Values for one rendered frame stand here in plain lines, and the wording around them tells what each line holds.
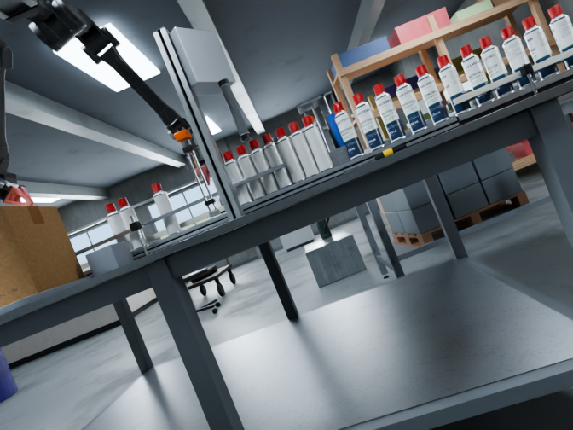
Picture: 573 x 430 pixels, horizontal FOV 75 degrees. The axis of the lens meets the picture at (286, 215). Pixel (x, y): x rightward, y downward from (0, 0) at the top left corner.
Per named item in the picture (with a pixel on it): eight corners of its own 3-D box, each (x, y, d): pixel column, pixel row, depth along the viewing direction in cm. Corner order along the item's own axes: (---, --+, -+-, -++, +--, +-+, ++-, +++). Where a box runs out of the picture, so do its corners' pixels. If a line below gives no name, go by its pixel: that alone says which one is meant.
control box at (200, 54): (236, 82, 130) (216, 31, 130) (197, 82, 118) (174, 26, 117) (220, 95, 137) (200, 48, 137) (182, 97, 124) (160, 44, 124)
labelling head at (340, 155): (356, 160, 146) (332, 99, 146) (359, 157, 133) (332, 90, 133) (323, 174, 148) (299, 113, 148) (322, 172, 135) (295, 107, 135)
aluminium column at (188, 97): (246, 218, 124) (170, 31, 124) (243, 219, 120) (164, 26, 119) (234, 223, 125) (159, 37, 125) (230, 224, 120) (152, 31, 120)
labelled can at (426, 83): (448, 121, 128) (425, 66, 128) (452, 118, 123) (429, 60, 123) (432, 127, 129) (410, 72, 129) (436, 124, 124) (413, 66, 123)
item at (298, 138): (321, 174, 135) (299, 121, 135) (320, 173, 130) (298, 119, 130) (308, 179, 136) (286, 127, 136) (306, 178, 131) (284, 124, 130)
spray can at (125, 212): (151, 245, 145) (130, 196, 145) (144, 246, 140) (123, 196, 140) (139, 249, 146) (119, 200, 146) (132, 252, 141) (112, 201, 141)
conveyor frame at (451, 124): (453, 135, 131) (448, 122, 131) (463, 130, 120) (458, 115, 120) (63, 294, 155) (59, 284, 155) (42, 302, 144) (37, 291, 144)
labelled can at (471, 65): (491, 102, 126) (468, 46, 126) (499, 98, 121) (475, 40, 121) (476, 109, 126) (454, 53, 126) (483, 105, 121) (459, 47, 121)
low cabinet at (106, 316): (72, 334, 931) (58, 299, 931) (165, 297, 920) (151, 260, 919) (8, 370, 725) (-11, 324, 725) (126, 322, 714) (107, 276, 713)
